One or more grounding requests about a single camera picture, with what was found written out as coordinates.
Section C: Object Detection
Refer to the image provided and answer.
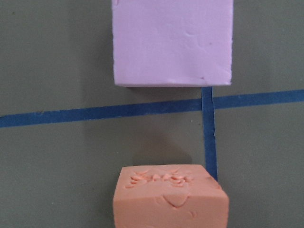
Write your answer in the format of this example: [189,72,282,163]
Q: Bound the orange foam block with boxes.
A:
[113,164,229,228]

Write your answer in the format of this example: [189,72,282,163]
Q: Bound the light pink foam block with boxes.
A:
[112,0,234,87]

